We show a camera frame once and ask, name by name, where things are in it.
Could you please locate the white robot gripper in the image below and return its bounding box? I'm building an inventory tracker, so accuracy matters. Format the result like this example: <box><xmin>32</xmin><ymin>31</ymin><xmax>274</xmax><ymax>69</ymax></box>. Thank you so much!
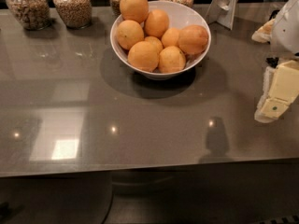
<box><xmin>251</xmin><ymin>0</ymin><xmax>299</xmax><ymax>123</ymax></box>

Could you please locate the small centre orange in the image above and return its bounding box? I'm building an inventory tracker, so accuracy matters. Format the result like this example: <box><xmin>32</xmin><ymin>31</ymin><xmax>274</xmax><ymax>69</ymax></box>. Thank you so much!
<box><xmin>161</xmin><ymin>27</ymin><xmax>180</xmax><ymax>48</ymax></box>

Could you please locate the white ceramic bowl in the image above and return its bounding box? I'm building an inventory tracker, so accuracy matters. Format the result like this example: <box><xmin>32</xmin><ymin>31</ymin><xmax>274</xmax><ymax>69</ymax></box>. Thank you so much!
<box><xmin>110</xmin><ymin>1</ymin><xmax>211</xmax><ymax>80</ymax></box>

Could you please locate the small hidden middle orange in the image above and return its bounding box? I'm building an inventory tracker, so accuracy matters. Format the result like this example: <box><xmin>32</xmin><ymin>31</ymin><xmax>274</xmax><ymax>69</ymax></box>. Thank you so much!
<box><xmin>144</xmin><ymin>36</ymin><xmax>164</xmax><ymax>54</ymax></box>

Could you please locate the far left glass jar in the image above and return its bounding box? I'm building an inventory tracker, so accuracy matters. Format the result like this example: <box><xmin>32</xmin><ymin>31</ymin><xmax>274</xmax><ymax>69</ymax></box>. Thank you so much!
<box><xmin>6</xmin><ymin>0</ymin><xmax>50</xmax><ymax>31</ymax></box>

